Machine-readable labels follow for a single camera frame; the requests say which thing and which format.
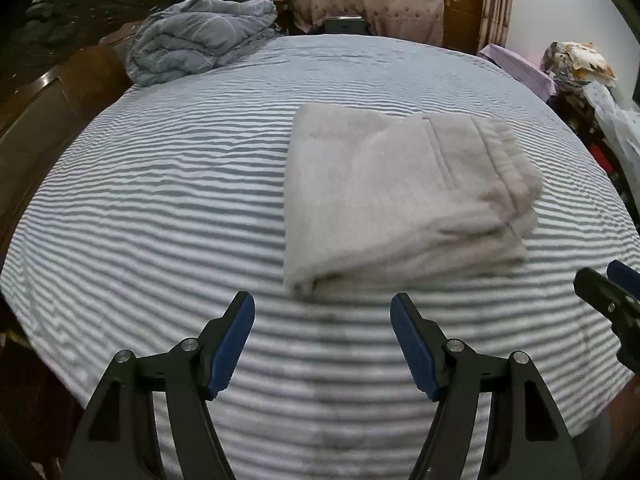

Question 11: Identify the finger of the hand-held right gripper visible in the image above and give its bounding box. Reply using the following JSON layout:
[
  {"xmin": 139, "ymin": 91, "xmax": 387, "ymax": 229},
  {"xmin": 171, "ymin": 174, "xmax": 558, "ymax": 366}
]
[
  {"xmin": 606, "ymin": 259, "xmax": 640, "ymax": 301},
  {"xmin": 573, "ymin": 267, "xmax": 640, "ymax": 376}
]

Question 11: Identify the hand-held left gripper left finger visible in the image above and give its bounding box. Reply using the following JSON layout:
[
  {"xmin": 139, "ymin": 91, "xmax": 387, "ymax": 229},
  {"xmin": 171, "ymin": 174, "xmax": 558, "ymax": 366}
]
[{"xmin": 60, "ymin": 291, "xmax": 256, "ymax": 480}]

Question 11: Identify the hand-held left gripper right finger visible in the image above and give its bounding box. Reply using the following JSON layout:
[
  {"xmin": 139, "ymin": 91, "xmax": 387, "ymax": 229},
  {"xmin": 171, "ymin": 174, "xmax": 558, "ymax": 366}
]
[{"xmin": 390, "ymin": 292, "xmax": 583, "ymax": 480}]

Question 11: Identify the grey towel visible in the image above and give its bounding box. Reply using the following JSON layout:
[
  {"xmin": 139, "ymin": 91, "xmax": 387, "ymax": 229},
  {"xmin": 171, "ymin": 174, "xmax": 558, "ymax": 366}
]
[{"xmin": 282, "ymin": 102, "xmax": 545, "ymax": 302}]

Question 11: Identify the grey white striped bed sheet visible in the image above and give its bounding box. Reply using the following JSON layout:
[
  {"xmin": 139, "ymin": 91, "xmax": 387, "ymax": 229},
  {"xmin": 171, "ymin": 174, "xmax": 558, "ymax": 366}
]
[{"xmin": 0, "ymin": 34, "xmax": 640, "ymax": 480}]

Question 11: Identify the white dotted cloth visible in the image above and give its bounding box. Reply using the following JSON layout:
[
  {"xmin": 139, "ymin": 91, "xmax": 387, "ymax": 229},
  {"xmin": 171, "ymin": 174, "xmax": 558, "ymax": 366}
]
[{"xmin": 582, "ymin": 80, "xmax": 640, "ymax": 161}]

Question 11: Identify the floral patterned pillow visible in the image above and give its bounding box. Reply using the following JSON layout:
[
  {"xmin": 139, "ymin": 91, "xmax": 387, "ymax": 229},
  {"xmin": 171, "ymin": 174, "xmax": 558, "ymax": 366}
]
[{"xmin": 542, "ymin": 41, "xmax": 617, "ymax": 86}]

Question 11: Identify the lavender cloth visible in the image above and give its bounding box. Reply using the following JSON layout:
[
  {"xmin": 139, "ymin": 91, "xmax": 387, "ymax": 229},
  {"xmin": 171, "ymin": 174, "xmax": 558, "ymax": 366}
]
[{"xmin": 477, "ymin": 43, "xmax": 558, "ymax": 101}]

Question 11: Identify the narrow beige curtain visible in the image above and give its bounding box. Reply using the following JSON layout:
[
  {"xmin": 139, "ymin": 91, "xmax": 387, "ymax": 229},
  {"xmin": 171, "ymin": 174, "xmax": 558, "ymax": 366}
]
[{"xmin": 477, "ymin": 0, "xmax": 516, "ymax": 53}]

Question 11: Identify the dark wooden headboard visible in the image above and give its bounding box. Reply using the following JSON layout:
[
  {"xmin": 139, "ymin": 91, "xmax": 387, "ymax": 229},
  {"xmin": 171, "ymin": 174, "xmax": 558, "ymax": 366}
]
[{"xmin": 0, "ymin": 0, "xmax": 191, "ymax": 266}]

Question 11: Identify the brown wooden door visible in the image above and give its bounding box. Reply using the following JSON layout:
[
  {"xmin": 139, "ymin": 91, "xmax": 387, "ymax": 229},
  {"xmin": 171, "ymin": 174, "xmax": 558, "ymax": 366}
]
[{"xmin": 441, "ymin": 0, "xmax": 488, "ymax": 53}]

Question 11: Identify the blue grey folded quilt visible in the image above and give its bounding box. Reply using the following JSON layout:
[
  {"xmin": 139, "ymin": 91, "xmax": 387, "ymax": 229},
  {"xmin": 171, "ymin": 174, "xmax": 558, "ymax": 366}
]
[{"xmin": 124, "ymin": 0, "xmax": 282, "ymax": 87}]

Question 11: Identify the dark storage box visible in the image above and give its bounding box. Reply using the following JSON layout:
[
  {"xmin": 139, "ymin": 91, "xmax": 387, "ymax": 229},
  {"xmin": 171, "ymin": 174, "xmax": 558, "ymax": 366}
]
[{"xmin": 324, "ymin": 16, "xmax": 368, "ymax": 36}]

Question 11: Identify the pink patterned curtain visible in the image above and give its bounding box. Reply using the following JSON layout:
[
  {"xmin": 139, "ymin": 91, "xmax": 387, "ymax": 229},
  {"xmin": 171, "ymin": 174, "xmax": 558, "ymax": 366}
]
[{"xmin": 265, "ymin": 0, "xmax": 445, "ymax": 48}]

